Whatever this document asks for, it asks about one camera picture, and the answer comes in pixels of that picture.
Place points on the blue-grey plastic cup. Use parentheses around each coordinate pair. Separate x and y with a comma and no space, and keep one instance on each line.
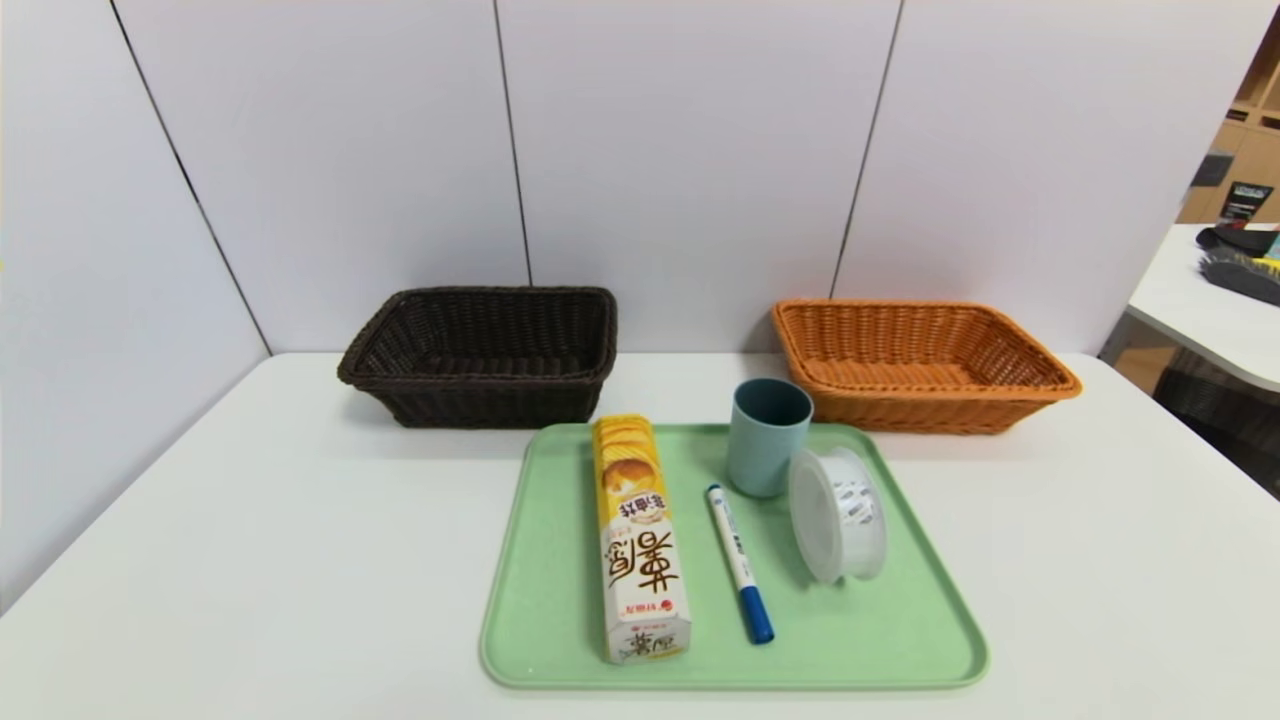
(765,450)

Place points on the yellow potato chips box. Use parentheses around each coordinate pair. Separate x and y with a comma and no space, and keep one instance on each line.
(640,560)

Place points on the white marker with blue cap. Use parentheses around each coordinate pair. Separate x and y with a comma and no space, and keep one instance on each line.
(740,565)

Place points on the clear tape roll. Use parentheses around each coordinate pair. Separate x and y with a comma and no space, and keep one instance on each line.
(840,520)

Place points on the dark brown wicker basket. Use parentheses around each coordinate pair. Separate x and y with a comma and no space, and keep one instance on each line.
(480,390)

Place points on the orange wicker basket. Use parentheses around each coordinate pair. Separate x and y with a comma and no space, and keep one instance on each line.
(920,400)

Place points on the light green plastic tray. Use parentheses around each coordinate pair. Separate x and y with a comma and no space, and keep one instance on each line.
(860,620)

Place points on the black bristle brush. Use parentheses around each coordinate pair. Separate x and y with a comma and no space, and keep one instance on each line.
(1240,275)

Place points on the black flat object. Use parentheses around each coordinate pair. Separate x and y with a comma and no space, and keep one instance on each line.
(1240,240)

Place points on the black printed sign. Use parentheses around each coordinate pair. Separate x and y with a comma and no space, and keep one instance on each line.
(1246,203)

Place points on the wooden shelf unit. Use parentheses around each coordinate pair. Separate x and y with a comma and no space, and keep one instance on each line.
(1250,150)

